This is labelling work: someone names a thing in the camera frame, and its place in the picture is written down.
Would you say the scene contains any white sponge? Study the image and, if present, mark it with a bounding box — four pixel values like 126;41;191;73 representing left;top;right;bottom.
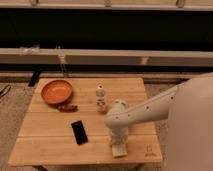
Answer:
112;144;127;157

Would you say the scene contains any red chili pepper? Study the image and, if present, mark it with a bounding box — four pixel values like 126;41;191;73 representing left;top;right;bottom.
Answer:
57;105;78;112

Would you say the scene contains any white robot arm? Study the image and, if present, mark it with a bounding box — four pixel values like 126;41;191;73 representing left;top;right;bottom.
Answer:
105;72;213;171

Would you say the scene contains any black phone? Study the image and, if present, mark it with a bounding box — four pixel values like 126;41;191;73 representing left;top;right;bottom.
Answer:
71;120;88;145

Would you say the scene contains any wooden table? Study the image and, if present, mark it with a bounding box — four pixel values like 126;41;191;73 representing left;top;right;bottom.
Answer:
8;78;162;166

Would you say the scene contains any orange bowl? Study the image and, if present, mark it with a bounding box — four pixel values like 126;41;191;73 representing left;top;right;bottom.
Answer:
41;80;73;105

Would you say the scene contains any grey horizontal rail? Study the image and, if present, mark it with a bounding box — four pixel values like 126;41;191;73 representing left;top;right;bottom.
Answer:
0;48;213;66

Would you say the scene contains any small white bottle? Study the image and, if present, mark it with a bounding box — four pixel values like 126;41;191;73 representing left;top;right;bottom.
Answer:
96;84;106;113

